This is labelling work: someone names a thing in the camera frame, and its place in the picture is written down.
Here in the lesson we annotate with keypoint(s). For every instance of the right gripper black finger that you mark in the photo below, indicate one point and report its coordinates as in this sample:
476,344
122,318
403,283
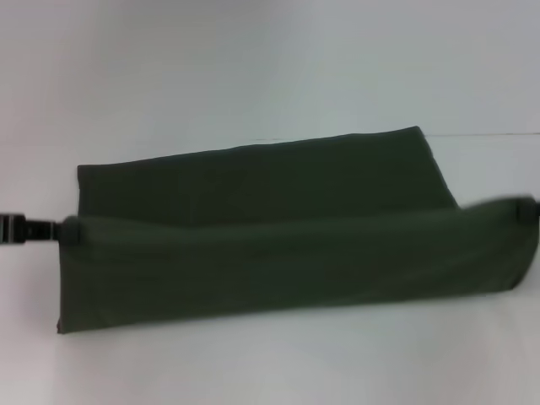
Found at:
528,210

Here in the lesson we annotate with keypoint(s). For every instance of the dark green t-shirt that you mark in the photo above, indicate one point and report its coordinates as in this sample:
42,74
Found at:
274,253

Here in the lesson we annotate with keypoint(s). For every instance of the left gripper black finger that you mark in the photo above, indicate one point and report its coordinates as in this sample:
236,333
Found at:
34,230

